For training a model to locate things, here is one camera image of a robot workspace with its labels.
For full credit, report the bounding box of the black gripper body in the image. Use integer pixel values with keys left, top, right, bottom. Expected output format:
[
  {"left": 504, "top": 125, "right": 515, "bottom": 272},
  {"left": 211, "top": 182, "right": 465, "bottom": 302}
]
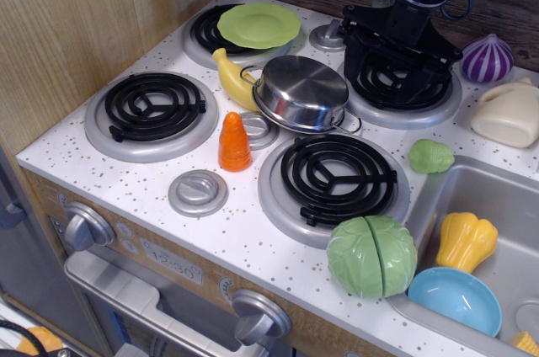
[{"left": 340, "top": 0, "right": 462, "bottom": 65}]

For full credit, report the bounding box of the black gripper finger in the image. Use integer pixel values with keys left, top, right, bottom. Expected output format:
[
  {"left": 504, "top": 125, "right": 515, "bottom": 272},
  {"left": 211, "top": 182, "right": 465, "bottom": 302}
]
[
  {"left": 343, "top": 32, "right": 391, "bottom": 79},
  {"left": 378, "top": 60, "right": 451, "bottom": 109}
]

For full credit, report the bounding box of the orange toy carrot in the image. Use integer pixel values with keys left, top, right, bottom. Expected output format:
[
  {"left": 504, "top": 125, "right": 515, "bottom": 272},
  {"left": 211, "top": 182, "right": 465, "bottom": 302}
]
[{"left": 218, "top": 112, "right": 252, "bottom": 172}]

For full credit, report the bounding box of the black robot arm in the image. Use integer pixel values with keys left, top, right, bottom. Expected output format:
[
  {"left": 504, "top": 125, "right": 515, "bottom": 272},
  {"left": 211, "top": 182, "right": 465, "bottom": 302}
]
[{"left": 339, "top": 0, "right": 462, "bottom": 110}]

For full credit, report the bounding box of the green toy plate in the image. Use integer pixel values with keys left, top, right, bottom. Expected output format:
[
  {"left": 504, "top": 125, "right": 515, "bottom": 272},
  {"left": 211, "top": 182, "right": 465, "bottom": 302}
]
[{"left": 217, "top": 3, "right": 302, "bottom": 50}]

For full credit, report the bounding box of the back right black burner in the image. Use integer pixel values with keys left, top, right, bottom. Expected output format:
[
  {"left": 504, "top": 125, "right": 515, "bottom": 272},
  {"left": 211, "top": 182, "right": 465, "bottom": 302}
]
[{"left": 346, "top": 54, "right": 462, "bottom": 130}]

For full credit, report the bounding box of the black burner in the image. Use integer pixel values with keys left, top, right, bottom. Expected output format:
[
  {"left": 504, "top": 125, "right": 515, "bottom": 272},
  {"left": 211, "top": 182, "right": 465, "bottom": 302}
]
[
  {"left": 180, "top": 3, "right": 302, "bottom": 70},
  {"left": 258, "top": 134, "right": 410, "bottom": 249},
  {"left": 346, "top": 54, "right": 462, "bottom": 130},
  {"left": 84, "top": 72, "right": 219, "bottom": 163}
]

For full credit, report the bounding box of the back silver stove knob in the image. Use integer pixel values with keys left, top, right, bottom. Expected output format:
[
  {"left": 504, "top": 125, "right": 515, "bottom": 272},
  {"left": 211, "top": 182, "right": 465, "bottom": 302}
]
[{"left": 309, "top": 19, "right": 345, "bottom": 52}]

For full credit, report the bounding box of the silver stove knob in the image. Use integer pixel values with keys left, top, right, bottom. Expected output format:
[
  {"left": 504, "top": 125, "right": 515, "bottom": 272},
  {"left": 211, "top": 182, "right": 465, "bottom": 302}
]
[
  {"left": 168, "top": 169, "right": 228, "bottom": 218},
  {"left": 309, "top": 19, "right": 345, "bottom": 52},
  {"left": 239, "top": 111, "right": 280, "bottom": 151}
]

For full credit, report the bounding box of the purple toy onion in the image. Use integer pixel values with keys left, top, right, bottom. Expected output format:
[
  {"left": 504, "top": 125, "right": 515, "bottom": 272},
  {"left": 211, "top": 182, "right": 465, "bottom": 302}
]
[{"left": 460, "top": 34, "right": 514, "bottom": 83}]

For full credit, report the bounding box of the stainless steel pot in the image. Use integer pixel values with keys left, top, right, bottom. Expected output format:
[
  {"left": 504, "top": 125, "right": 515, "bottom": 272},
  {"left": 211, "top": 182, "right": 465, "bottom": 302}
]
[{"left": 240, "top": 55, "right": 362, "bottom": 134}]

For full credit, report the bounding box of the small green toy vegetable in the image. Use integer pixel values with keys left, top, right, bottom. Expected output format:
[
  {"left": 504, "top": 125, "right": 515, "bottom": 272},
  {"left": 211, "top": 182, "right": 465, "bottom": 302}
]
[{"left": 408, "top": 139, "right": 455, "bottom": 174}]

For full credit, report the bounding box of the cream toy jug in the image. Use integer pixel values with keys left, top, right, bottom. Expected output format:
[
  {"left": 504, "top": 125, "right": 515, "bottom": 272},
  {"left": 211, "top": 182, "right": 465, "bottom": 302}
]
[{"left": 471, "top": 77, "right": 538, "bottom": 148}]

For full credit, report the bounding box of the yellow toy banana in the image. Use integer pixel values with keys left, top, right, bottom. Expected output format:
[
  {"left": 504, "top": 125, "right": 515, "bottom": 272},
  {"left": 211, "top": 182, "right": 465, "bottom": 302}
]
[{"left": 211, "top": 48, "right": 258, "bottom": 111}]

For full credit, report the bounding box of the middle silver stove knob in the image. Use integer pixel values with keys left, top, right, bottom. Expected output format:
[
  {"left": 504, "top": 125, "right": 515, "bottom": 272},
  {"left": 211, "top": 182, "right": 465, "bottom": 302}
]
[{"left": 239, "top": 111, "right": 280, "bottom": 151}]

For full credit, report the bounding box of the front right black burner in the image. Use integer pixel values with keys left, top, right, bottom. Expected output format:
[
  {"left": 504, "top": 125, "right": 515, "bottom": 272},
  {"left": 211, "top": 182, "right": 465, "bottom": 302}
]
[{"left": 258, "top": 134, "right": 410, "bottom": 249}]

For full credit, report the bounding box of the silver sink basin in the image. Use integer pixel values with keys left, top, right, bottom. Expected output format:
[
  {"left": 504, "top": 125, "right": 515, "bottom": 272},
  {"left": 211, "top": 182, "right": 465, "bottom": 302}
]
[{"left": 390, "top": 156, "right": 538, "bottom": 356}]

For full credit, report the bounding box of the back left black burner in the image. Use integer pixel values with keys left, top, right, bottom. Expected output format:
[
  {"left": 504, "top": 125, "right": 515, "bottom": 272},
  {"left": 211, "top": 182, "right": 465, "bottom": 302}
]
[{"left": 180, "top": 3, "right": 302, "bottom": 70}]

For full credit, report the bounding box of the yellow toy squash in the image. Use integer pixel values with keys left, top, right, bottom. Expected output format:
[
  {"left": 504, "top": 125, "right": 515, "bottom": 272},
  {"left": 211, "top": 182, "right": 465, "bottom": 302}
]
[{"left": 435, "top": 212, "right": 499, "bottom": 274}]

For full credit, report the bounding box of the green toy cabbage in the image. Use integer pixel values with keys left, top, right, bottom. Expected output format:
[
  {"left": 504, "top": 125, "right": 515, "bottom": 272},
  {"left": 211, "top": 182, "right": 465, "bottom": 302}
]
[{"left": 326, "top": 216, "right": 418, "bottom": 298}]

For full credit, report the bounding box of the front silver stove knob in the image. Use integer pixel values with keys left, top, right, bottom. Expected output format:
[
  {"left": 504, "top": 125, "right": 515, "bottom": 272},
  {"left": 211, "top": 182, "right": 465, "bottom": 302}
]
[{"left": 168, "top": 169, "right": 228, "bottom": 218}]

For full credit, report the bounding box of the blue toy bowl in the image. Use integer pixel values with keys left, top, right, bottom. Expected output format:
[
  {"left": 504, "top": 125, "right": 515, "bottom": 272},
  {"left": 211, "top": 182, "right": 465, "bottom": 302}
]
[{"left": 408, "top": 267, "right": 503, "bottom": 337}]

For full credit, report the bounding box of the front left black burner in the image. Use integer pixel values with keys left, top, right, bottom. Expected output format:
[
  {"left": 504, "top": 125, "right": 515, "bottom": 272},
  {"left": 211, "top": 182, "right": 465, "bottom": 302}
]
[{"left": 84, "top": 72, "right": 219, "bottom": 163}]

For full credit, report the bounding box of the yellow toy corn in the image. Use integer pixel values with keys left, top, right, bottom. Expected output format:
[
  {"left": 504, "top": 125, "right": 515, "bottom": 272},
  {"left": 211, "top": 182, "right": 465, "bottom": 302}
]
[{"left": 509, "top": 331, "right": 539, "bottom": 357}]

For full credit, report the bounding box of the oven clock display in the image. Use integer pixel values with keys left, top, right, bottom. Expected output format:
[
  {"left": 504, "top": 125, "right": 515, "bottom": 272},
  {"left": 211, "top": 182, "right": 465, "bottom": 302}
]
[{"left": 140, "top": 238, "right": 204, "bottom": 285}]

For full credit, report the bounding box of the right silver oven knob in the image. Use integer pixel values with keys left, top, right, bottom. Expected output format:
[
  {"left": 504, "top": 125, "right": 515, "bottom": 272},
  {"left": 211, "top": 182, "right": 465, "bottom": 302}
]
[{"left": 232, "top": 289, "right": 292, "bottom": 346}]

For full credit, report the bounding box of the silver oven knob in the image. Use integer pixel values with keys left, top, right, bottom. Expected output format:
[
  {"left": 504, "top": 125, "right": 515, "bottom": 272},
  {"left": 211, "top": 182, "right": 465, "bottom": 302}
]
[
  {"left": 232, "top": 289, "right": 292, "bottom": 346},
  {"left": 65, "top": 201, "right": 116, "bottom": 252}
]

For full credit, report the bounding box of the left silver oven knob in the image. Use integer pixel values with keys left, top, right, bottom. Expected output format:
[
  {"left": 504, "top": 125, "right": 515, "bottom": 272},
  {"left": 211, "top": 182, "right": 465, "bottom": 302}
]
[{"left": 65, "top": 201, "right": 116, "bottom": 252}]

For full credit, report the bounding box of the orange toy on floor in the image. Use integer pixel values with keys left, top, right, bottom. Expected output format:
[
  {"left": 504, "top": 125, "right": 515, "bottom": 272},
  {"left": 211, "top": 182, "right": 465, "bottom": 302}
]
[{"left": 16, "top": 326, "right": 64, "bottom": 357}]

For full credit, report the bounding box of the silver oven door handle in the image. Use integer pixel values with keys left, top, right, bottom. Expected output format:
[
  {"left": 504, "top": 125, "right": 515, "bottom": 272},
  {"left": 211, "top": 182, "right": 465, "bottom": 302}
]
[{"left": 65, "top": 252, "right": 269, "bottom": 356}]

